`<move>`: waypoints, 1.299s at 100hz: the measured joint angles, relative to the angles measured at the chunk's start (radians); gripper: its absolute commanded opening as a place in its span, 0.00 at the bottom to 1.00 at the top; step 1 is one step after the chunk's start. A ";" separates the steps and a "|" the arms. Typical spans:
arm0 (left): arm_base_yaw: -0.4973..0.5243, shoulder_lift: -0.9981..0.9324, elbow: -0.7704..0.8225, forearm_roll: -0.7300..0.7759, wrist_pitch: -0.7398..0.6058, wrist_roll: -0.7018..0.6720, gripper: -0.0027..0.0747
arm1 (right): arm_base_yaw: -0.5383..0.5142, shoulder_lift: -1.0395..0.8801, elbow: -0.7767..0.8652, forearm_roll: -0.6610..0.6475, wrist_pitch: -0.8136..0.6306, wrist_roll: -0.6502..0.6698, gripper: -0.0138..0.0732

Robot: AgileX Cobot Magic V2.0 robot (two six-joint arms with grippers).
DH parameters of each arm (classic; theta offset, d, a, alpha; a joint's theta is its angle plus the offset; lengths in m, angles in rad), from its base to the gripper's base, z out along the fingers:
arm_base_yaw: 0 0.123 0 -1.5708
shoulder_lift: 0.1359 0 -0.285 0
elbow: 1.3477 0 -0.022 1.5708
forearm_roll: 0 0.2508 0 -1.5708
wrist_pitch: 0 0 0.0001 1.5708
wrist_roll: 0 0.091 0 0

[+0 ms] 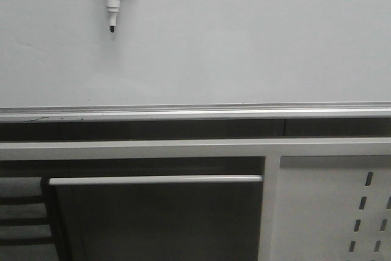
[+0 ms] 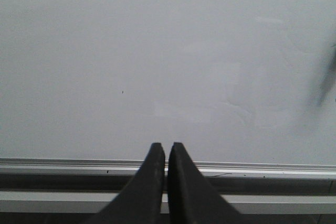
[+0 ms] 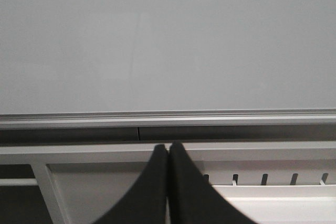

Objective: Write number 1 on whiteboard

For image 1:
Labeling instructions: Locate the large whiteboard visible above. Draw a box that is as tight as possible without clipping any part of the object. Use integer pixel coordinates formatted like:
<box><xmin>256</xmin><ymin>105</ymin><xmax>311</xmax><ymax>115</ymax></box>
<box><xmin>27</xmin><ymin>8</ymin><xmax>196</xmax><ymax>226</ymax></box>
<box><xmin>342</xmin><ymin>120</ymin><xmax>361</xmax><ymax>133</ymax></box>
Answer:
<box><xmin>1</xmin><ymin>0</ymin><xmax>390</xmax><ymax>108</ymax></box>

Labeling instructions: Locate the dark grey cabinet panel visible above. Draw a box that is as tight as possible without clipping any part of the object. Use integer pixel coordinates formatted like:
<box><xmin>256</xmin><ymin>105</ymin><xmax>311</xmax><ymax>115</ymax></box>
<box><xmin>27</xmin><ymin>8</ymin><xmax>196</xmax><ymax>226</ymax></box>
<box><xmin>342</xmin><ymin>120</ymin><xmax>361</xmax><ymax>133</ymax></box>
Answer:
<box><xmin>49</xmin><ymin>175</ymin><xmax>263</xmax><ymax>260</ymax></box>

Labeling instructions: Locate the white perforated metal panel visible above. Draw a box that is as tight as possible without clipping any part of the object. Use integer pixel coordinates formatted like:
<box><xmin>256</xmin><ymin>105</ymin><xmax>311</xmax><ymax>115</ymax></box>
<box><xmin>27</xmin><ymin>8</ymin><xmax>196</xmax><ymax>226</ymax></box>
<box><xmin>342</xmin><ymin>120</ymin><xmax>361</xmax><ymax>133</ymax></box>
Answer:
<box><xmin>272</xmin><ymin>155</ymin><xmax>390</xmax><ymax>260</ymax></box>

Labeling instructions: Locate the white metal stand frame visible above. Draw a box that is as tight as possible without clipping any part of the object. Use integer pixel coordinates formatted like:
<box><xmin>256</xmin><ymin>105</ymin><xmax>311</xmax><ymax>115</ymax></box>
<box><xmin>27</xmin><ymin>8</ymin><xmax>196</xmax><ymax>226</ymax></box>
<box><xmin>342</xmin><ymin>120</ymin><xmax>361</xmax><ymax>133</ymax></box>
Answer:
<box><xmin>1</xmin><ymin>138</ymin><xmax>390</xmax><ymax>260</ymax></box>

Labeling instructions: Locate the aluminium whiteboard tray rail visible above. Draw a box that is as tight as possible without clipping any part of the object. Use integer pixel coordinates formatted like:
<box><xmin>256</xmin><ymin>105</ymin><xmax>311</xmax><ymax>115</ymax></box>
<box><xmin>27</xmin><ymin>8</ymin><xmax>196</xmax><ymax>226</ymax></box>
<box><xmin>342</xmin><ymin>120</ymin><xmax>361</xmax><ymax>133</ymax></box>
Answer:
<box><xmin>1</xmin><ymin>101</ymin><xmax>390</xmax><ymax>123</ymax></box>

